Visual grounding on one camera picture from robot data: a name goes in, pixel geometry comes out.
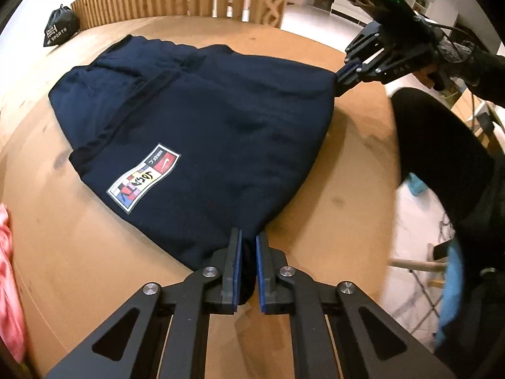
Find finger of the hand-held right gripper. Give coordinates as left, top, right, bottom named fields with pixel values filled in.
left=335, top=64, right=390, bottom=99
left=335, top=21, right=396, bottom=79

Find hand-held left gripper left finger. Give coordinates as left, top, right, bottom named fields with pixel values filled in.
left=45, top=227, right=242, bottom=379

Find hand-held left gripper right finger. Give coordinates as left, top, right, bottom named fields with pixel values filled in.
left=256, top=231, right=458, bottom=379

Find navy blue t-shirt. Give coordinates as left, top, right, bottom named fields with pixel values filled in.
left=48, top=35, right=338, bottom=304

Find person's right forearm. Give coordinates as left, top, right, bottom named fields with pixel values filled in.
left=437, top=35, right=505, bottom=107

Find person's right hand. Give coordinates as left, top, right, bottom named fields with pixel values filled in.
left=412, top=69, right=435, bottom=88

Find white shelf unit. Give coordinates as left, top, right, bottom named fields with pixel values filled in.
left=395, top=0, right=438, bottom=16

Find person's black trousers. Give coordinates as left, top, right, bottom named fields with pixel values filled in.
left=390, top=87, right=505, bottom=253

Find teal plastic stool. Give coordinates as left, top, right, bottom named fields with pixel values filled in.
left=406, top=174, right=429, bottom=197

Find wooden rod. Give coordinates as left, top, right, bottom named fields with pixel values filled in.
left=388, top=258, right=448, bottom=274

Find light blue cloth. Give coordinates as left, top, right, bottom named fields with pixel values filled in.
left=436, top=241, right=468, bottom=338

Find pink garment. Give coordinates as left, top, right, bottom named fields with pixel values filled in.
left=0, top=203, right=26, bottom=364

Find wooden slatted fence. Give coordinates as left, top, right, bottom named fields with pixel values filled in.
left=70, top=0, right=290, bottom=32

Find black drawstring bag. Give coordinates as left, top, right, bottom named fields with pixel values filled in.
left=43, top=4, right=80, bottom=48

